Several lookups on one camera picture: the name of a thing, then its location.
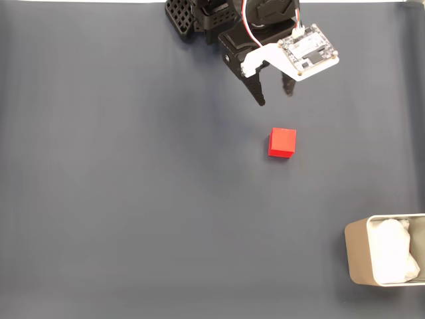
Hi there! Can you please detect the red cube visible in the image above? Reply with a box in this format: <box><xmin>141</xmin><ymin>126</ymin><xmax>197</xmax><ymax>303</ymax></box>
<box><xmin>267</xmin><ymin>127</ymin><xmax>298</xmax><ymax>158</ymax></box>

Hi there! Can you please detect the white crumpled tissue paper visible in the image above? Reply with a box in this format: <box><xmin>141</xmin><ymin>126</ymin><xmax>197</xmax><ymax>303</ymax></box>
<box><xmin>370</xmin><ymin>217</ymin><xmax>421</xmax><ymax>285</ymax></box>

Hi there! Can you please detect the white camera board with mount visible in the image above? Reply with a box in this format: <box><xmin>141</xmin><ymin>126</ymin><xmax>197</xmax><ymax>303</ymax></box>
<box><xmin>241</xmin><ymin>23</ymin><xmax>341</xmax><ymax>83</ymax></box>

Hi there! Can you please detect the black camera cable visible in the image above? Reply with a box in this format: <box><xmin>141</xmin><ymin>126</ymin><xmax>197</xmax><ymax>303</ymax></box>
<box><xmin>292</xmin><ymin>0</ymin><xmax>305</xmax><ymax>34</ymax></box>

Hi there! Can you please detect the white red servo wire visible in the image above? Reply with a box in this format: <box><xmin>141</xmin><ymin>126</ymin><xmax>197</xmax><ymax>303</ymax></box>
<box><xmin>241</xmin><ymin>0</ymin><xmax>266</xmax><ymax>48</ymax></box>

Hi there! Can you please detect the beige metal box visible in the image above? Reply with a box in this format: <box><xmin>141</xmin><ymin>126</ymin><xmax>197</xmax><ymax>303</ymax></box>
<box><xmin>344</xmin><ymin>213</ymin><xmax>425</xmax><ymax>287</ymax></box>

